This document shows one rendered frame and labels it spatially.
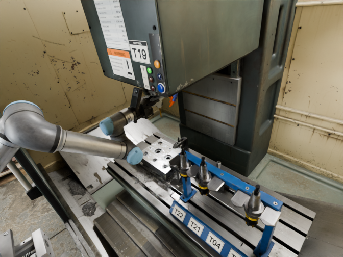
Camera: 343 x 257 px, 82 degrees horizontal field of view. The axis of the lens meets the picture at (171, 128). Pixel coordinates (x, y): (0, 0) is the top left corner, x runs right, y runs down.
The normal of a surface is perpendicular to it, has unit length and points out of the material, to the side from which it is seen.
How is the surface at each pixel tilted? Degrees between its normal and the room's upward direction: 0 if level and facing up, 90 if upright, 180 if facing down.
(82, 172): 24
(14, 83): 90
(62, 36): 90
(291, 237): 0
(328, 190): 0
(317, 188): 0
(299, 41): 90
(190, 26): 90
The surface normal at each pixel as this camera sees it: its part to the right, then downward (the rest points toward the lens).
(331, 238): -0.39, -0.88
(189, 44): 0.70, 0.33
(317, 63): -0.70, 0.46
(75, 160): 0.18, -0.61
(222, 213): -0.12, -0.82
